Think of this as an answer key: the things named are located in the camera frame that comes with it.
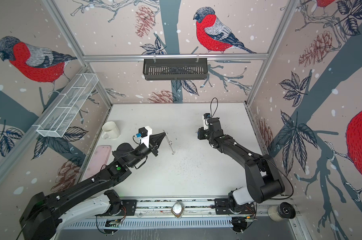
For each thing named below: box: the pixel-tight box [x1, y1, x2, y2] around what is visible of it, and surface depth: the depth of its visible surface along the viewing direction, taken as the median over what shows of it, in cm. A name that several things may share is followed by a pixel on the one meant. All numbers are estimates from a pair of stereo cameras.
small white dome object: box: [171, 202, 184, 219], surface depth 65 cm
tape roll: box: [267, 202, 296, 222], surface depth 65 cm
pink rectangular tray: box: [84, 145, 112, 179], surface depth 92 cm
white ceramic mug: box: [101, 121, 121, 140], surface depth 98 cm
